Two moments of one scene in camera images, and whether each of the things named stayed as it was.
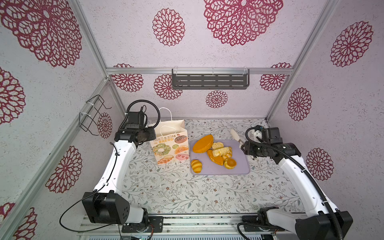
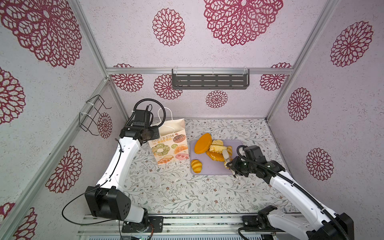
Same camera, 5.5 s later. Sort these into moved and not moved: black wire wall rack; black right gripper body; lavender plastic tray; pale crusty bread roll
Moved: black right gripper body
Not moved: pale crusty bread roll; black wire wall rack; lavender plastic tray
